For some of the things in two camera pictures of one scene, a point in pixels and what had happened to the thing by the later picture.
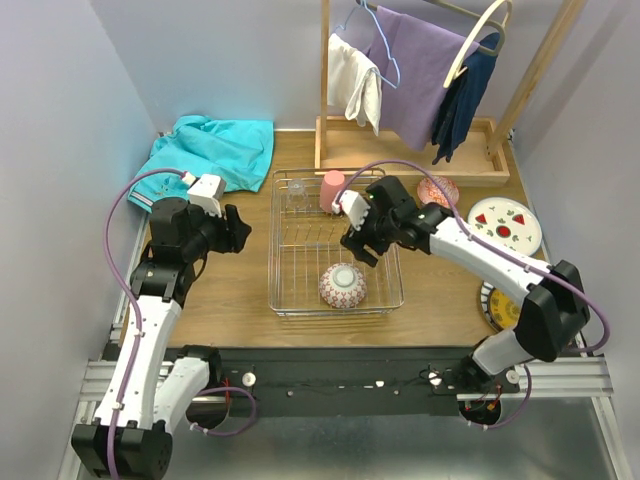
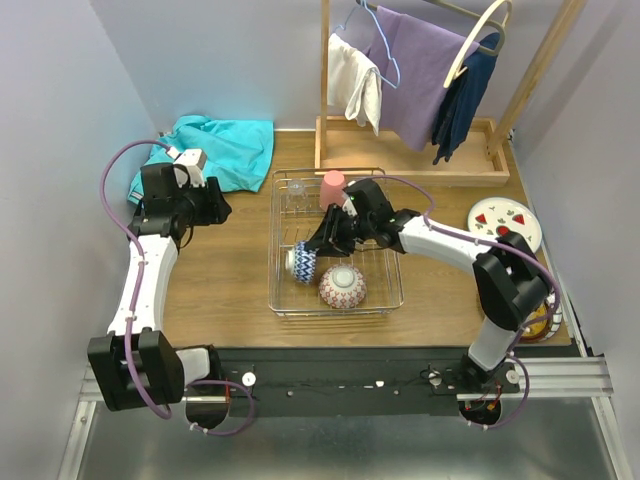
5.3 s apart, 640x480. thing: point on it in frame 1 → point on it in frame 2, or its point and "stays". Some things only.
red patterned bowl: x=343 y=285 stays
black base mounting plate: x=349 y=381 stays
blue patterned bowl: x=428 y=191 → x=302 y=262
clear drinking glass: x=297 y=194 stays
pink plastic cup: x=332 y=183 stays
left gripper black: x=228 y=230 → x=211 y=201
